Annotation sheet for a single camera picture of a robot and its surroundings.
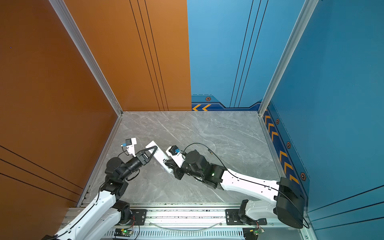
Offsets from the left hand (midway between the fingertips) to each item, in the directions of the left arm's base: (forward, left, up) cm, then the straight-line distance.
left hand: (157, 148), depth 72 cm
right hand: (-7, -5, -1) cm, 9 cm away
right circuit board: (-31, -46, -24) cm, 61 cm away
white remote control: (-3, -1, -4) cm, 5 cm away
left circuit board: (-32, +16, -26) cm, 44 cm away
